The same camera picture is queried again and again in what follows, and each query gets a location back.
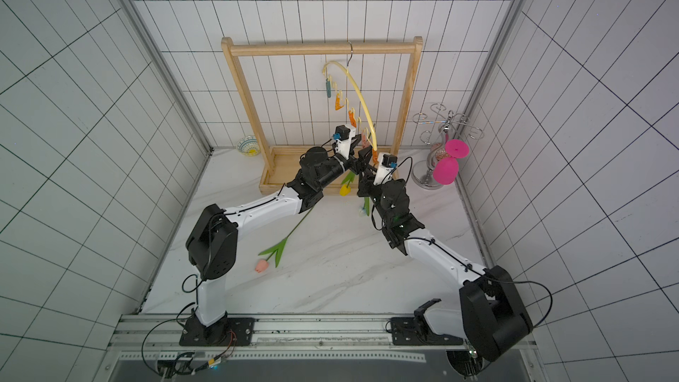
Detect white tulip flower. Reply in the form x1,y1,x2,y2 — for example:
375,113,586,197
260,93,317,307
362,197,371,217

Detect yellow tulip flower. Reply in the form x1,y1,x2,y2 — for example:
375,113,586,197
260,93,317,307
339,171,355,196

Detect orange clothespin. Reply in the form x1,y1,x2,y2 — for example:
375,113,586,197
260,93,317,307
348,109,357,128
334,92,345,111

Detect yellow wavy clothes hanger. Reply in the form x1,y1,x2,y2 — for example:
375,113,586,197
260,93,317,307
322,60,378,151

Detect pink tulip flower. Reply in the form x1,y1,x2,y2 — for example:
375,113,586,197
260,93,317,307
255,210,312,273

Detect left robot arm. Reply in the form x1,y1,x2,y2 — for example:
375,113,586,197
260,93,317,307
186,141,372,327

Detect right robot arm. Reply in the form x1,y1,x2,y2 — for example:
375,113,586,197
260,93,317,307
358,175,534,362

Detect red patterned cup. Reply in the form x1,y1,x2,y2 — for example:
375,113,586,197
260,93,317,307
428,143,449,168

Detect patterned small bowl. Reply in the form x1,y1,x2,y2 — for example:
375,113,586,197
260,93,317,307
237,135,261,157

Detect teal clothespin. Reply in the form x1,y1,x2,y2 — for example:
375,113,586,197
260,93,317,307
325,78,332,98

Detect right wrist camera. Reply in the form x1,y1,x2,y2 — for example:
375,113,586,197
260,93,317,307
373,152,398,186

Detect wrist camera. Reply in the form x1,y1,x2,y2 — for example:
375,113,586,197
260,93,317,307
332,125,356,159
373,152,398,186

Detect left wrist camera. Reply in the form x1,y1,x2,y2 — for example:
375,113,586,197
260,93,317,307
332,125,356,159

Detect silver wire glass rack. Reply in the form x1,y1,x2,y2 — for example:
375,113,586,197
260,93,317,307
412,104,484,190

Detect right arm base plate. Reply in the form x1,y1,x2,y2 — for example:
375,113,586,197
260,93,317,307
385,298,464,347

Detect left base cable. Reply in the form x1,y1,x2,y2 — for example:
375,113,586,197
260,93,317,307
140,274,237,380

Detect base cable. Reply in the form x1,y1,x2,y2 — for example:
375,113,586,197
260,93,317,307
447,349,486,378
140,274,237,380

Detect right base cable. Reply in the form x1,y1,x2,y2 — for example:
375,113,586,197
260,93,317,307
447,349,486,378

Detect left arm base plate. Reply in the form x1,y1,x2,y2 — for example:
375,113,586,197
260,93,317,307
179,316,256,348

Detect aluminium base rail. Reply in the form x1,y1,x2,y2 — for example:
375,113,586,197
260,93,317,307
94,312,550,382

